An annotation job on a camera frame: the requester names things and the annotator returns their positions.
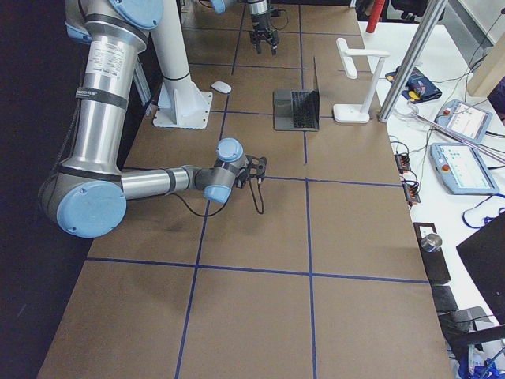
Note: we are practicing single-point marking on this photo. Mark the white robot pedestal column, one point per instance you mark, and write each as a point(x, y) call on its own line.
point(181, 104)

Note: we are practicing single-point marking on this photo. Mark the red cylinder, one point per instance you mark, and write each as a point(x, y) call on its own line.
point(375, 15)

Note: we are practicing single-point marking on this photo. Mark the lower teach pendant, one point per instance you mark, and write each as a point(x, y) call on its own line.
point(461, 170)

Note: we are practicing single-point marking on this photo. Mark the silver laptop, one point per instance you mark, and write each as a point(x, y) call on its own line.
point(298, 110)

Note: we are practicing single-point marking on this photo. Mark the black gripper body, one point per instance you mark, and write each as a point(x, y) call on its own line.
point(260, 20)

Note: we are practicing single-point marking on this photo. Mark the dark blue pouch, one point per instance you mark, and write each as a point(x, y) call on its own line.
point(419, 89)

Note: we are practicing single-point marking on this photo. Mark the aluminium frame post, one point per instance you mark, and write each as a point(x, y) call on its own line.
point(417, 45)

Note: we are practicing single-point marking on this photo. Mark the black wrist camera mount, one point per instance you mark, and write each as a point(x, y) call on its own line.
point(255, 167)

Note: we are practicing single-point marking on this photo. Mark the steel cup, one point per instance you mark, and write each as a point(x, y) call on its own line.
point(431, 243)

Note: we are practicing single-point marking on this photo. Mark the upper teach pendant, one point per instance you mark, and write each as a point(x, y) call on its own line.
point(468, 121)

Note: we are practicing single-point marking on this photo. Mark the white computer mouse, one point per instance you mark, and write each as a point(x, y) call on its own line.
point(221, 87)

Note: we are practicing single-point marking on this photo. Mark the teach pendant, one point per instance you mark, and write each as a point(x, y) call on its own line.
point(461, 170)
point(468, 121)

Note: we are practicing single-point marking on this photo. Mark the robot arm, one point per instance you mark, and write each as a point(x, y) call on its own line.
point(88, 194)
point(260, 12)

